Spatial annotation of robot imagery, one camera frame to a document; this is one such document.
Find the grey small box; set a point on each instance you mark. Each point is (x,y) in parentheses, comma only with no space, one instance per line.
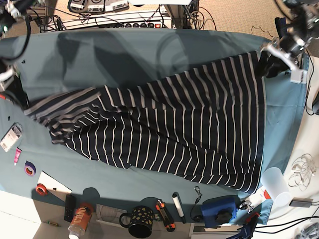
(301,203)

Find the orange black utility knife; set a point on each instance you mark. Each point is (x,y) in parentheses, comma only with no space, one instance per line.
(165,216)

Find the orange tape roll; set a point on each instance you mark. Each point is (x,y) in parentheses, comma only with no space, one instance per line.
(41,190)

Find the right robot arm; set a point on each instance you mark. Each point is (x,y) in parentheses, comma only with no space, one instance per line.
(9,14)

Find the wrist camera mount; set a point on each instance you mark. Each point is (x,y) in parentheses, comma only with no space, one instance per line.
(6,78)
(297,73)

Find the clear plastic screw box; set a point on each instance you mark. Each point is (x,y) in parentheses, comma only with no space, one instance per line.
(11,137)

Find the black mug yellow pattern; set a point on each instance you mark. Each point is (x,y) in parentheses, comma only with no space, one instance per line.
(139,222)

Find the white power strip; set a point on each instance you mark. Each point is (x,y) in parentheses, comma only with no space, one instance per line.
(131,19)

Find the black remote control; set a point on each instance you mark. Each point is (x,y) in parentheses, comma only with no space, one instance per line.
(70,204)

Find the blue clamp block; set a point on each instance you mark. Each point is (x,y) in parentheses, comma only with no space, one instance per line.
(219,211)

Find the blue black clamp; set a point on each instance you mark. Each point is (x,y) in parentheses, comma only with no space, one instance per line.
(281,26)

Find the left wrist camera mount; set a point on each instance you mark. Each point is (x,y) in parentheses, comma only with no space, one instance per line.
(297,73)

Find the purple tape roll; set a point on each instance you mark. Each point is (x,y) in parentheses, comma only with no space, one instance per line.
(29,168)

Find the orange drink bottle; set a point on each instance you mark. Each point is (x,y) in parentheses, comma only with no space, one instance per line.
(80,221)

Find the teal table cloth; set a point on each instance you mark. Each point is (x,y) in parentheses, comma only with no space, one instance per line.
(68,60)

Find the translucent plastic cup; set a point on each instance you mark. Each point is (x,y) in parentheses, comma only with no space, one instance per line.
(276,186)

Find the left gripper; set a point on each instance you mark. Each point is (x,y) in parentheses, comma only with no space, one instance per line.
(271,67)

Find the pink glue tube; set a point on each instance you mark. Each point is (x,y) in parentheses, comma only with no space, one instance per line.
(17,155)

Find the white paper sheet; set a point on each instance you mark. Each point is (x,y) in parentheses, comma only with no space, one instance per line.
(51,184)

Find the white black marker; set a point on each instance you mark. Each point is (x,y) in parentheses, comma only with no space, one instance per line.
(178,207)

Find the white red card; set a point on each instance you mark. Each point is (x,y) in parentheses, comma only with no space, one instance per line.
(258,197)

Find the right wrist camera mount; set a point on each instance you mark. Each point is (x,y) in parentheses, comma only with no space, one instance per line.
(6,78)

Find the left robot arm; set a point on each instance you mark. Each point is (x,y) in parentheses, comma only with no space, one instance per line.
(304,22)

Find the navy white striped t-shirt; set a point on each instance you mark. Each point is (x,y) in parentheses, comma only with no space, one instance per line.
(206,124)

